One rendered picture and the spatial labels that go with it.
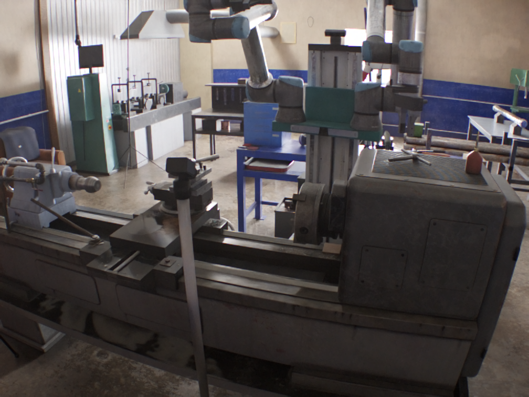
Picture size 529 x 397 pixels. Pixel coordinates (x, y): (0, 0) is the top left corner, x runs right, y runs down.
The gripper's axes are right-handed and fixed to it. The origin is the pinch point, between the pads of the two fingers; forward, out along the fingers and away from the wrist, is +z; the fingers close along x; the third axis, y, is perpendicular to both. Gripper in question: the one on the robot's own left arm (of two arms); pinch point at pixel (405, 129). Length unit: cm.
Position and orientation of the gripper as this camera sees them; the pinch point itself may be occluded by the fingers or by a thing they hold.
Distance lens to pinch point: 158.7
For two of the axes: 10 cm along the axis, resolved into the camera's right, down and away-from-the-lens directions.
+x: -2.7, -3.5, 9.0
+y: 9.6, -1.0, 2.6
